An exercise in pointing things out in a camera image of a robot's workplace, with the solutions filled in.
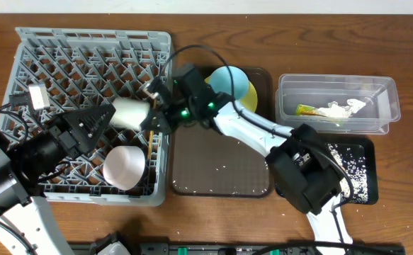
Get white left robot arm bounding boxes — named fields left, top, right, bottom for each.
left=0, top=84, right=115, bottom=254

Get grey plastic dishwasher rack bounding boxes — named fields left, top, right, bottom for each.
left=0, top=27, right=172, bottom=206

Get dark brown serving tray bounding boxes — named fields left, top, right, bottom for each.
left=168, top=64, right=276, bottom=198

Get black plastic tray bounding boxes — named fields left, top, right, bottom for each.
left=275, top=136, right=380, bottom=205

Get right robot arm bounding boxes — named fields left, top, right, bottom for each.
left=140, top=64, right=353, bottom=254

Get clear plastic container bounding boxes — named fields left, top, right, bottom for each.
left=276, top=74, right=401, bottom=135

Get yellow plate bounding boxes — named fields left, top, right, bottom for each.
left=205, top=75, right=258, bottom=112

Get white cup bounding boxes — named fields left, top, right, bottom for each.
left=110, top=98, right=150, bottom=131

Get white tissue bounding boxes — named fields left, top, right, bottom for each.
left=317, top=98, right=366, bottom=118

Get light blue bowl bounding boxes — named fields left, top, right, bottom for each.
left=211, top=66, right=248, bottom=99

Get yellow green snack wrapper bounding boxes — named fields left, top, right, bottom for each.
left=295, top=104, right=324, bottom=117

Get spilled rice and peanuts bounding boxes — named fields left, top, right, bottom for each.
left=327, top=143, right=369, bottom=204

